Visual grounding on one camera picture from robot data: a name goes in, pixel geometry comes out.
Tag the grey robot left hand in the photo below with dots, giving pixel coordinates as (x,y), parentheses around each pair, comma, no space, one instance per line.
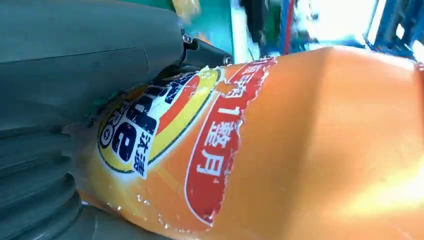
(82,49)

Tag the green table mat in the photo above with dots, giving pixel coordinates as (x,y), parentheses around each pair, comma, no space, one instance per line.
(215,26)

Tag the orange drink bottle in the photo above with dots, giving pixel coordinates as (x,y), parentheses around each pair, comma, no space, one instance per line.
(298,149)

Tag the large yellow sheet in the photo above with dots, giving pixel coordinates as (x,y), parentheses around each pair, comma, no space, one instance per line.
(187,8)

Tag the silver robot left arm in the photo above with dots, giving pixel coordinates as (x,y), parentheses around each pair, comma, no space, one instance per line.
(33,185)

